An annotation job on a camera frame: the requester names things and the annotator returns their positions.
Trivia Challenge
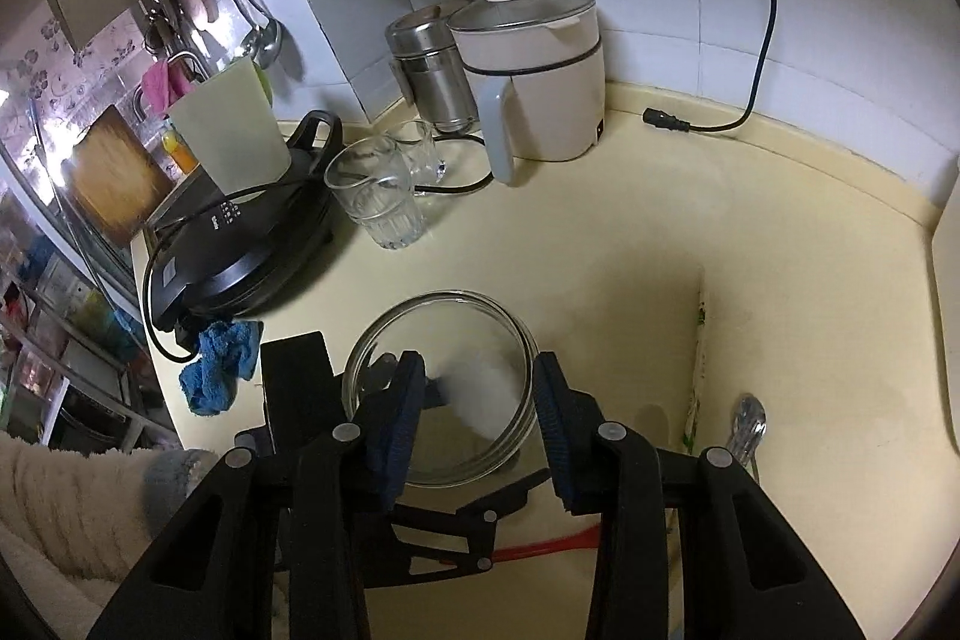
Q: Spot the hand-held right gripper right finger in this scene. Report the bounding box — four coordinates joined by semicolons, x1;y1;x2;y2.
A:
532;351;863;640

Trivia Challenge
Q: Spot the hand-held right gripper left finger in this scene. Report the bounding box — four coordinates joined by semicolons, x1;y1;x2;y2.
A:
86;351;428;640

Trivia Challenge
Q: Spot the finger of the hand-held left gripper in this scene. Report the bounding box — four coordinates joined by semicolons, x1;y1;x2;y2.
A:
390;469;556;587
235;331;336;461

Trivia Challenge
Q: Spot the clear glass jar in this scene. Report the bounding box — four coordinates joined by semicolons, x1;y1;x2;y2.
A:
341;290;542;489

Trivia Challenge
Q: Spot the person's left forearm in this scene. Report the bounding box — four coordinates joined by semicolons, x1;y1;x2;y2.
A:
0;434;222;640

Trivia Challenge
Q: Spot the blue cloth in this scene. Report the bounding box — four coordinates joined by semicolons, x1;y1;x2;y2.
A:
178;319;265;417

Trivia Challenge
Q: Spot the black electric griddle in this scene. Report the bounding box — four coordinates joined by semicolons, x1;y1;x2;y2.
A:
141;110;346;320

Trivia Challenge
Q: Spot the large ribbed glass tumbler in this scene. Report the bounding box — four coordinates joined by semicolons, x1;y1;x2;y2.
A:
324;134;430;251

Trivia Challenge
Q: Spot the metal spoon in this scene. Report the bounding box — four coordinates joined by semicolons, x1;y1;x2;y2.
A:
724;394;770;483

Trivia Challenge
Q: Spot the storage shelf rack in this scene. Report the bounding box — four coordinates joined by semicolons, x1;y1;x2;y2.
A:
0;190;181;453

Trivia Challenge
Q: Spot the pale green plastic container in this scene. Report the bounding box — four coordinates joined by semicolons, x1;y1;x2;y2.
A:
166;56;293;195

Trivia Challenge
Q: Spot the orange bottle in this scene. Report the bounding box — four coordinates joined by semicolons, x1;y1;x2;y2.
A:
161;126;200;174

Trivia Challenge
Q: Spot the small glass tumbler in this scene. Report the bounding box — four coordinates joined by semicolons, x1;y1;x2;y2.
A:
390;119;451;185

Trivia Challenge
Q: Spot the wooden cutting board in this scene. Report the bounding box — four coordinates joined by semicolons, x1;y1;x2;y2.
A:
64;104;179;249

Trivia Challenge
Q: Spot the pink cloth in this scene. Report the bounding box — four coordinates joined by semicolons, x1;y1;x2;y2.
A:
141;59;205;114

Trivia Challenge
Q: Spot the stainless steel container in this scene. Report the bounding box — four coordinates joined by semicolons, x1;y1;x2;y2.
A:
385;1;481;135

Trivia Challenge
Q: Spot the white electric kettle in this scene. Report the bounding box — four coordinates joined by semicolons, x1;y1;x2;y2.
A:
448;0;607;185

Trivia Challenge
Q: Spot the white appliance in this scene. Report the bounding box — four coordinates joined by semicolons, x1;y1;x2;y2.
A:
930;152;960;356

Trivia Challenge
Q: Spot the black griddle cable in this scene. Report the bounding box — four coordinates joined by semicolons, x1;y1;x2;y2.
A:
142;175;320;365

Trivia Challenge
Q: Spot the black kettle cable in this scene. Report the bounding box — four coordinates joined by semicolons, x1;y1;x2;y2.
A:
411;134;496;199

